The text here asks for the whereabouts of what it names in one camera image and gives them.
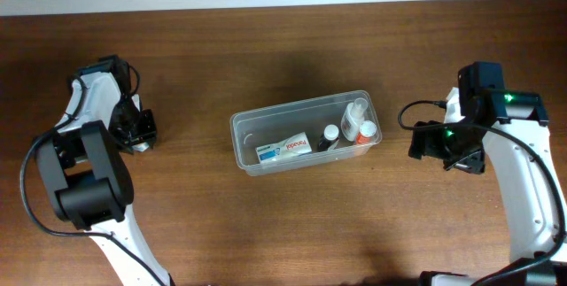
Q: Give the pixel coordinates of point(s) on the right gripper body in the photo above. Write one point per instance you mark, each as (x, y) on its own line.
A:
(431, 142)

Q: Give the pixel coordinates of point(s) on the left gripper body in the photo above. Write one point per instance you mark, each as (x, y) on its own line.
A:
(139, 128)

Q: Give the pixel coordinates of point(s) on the small jar gold lid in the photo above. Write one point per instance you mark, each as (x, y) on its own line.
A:
(141, 147)

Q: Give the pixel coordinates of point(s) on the orange tube white cap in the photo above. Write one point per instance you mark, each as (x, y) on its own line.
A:
(367, 131)

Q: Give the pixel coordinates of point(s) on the black bottle white cap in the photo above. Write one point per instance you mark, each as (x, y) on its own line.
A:
(329, 138)

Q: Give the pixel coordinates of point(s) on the white Panadol box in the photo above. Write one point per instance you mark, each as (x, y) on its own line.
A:
(291, 147)

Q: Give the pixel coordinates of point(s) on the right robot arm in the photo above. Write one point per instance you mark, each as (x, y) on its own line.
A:
(486, 122)

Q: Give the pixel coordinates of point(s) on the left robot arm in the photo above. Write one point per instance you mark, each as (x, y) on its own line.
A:
(85, 177)

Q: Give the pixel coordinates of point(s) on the clear plastic container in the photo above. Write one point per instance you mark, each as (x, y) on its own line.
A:
(259, 128)

